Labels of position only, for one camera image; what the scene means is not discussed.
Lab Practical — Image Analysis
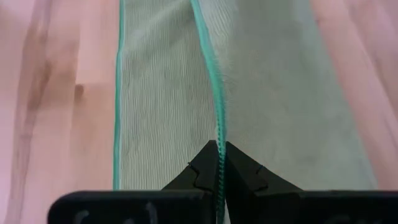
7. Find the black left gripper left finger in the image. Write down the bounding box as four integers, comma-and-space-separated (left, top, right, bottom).
161, 139, 220, 194

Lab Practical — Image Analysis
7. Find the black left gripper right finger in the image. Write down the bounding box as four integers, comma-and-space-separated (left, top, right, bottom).
224, 141, 303, 224

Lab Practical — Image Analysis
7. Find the green microfiber towel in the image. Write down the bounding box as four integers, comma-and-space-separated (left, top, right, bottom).
112, 0, 379, 224

